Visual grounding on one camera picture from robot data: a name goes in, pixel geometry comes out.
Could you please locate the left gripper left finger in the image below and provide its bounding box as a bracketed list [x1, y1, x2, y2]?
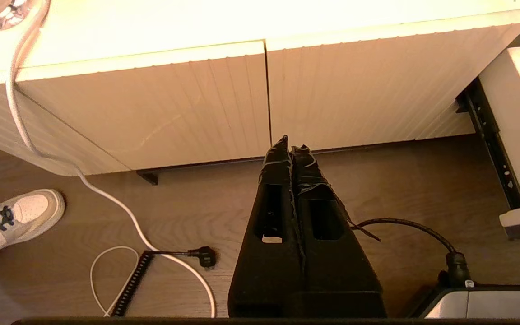
[227, 135, 306, 317]

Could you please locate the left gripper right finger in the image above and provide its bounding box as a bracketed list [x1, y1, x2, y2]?
[290, 144, 387, 317]

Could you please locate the silver robot base cover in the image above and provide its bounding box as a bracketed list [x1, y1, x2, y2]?
[408, 284, 520, 320]

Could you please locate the white TV cabinet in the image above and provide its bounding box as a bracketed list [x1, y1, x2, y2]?
[0, 0, 520, 176]

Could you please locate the white curved cabinet front panel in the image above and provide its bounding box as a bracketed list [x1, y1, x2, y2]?
[0, 41, 272, 176]

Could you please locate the white sneaker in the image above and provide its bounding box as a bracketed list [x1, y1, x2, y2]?
[0, 188, 66, 267]

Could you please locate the black coiled cable with plug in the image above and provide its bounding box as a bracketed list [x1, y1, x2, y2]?
[110, 246, 218, 318]

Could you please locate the black plug with cable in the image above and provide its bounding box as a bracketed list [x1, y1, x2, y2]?
[353, 218, 474, 288]

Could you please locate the thin white cable loop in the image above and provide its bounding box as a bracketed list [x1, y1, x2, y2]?
[89, 245, 141, 318]

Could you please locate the black perforated metal bracket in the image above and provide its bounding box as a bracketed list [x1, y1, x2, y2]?
[455, 77, 520, 211]

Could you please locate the thick white power cable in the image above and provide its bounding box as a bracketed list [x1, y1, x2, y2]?
[6, 0, 217, 318]

